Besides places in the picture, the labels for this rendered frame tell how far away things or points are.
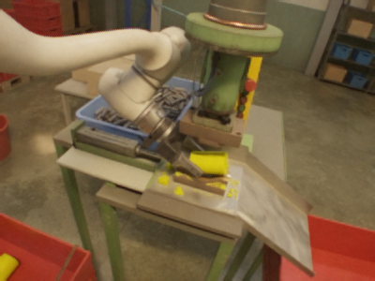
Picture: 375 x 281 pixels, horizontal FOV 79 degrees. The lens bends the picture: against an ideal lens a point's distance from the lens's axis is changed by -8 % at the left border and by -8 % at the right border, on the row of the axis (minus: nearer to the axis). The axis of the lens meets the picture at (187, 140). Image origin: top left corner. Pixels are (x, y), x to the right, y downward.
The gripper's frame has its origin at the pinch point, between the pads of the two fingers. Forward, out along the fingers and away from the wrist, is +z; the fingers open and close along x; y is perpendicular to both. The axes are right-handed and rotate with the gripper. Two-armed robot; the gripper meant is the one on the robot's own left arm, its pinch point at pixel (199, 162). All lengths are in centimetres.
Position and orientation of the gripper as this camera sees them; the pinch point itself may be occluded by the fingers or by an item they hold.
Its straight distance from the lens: 76.3
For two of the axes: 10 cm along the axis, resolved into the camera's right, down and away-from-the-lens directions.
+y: 6.3, -5.2, -5.8
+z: 7.3, 6.6, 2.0
